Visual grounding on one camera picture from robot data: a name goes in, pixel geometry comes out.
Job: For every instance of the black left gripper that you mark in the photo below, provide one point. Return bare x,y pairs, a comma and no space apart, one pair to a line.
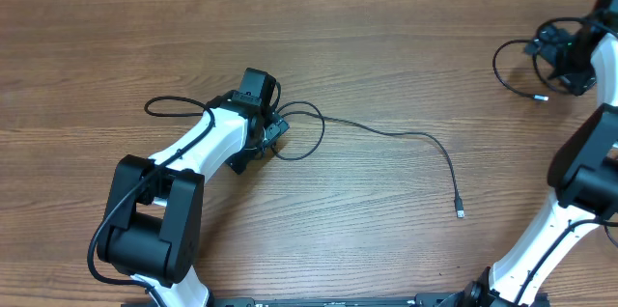
272,126

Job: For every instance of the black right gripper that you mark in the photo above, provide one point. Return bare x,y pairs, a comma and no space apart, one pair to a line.
585,78

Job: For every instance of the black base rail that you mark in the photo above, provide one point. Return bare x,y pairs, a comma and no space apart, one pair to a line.
420,300

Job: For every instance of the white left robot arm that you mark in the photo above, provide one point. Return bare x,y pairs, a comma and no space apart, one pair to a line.
149,234

